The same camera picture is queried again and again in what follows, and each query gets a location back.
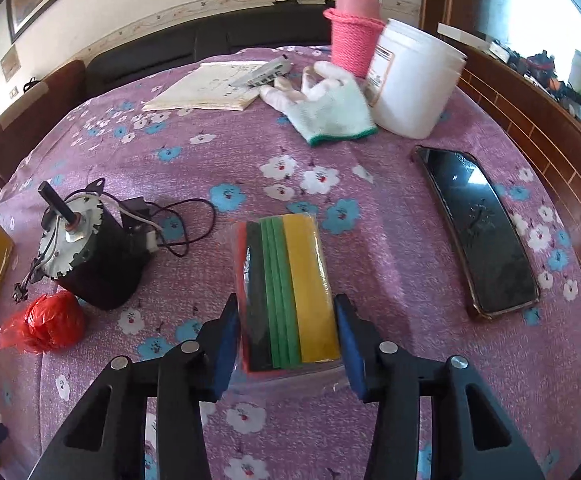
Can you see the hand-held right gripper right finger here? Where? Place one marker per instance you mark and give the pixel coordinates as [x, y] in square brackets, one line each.
[353, 350]

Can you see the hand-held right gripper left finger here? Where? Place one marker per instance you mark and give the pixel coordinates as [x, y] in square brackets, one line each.
[228, 350]

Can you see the multicolour sponge pack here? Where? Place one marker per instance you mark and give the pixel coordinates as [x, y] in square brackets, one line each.
[305, 285]

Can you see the purple floral sheet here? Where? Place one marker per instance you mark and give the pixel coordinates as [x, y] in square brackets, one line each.
[395, 210]

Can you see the black electric motor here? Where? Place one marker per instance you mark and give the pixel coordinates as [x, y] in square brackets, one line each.
[100, 255]

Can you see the black smartphone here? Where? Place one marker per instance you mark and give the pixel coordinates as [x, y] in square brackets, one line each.
[485, 235]

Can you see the red plastic bag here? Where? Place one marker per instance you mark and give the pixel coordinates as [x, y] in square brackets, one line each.
[45, 322]

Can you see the white work glove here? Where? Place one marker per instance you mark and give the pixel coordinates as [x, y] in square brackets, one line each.
[330, 110]

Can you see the cream paper notebook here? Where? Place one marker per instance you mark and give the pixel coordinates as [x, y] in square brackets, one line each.
[200, 87]

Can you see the white plastic jar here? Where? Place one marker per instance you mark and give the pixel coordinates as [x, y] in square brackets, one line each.
[415, 85]

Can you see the grey ridged flat object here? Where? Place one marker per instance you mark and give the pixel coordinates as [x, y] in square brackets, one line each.
[263, 74]

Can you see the wooden glass-front cabinet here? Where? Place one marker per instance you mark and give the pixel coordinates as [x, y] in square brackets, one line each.
[535, 125]

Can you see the brown wooden chair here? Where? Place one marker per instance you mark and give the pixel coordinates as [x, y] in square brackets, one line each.
[30, 115]

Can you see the black sofa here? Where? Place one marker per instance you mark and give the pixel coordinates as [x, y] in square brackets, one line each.
[170, 45]

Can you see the pink sleeved thermos bottle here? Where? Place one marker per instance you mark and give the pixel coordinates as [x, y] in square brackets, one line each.
[353, 35]

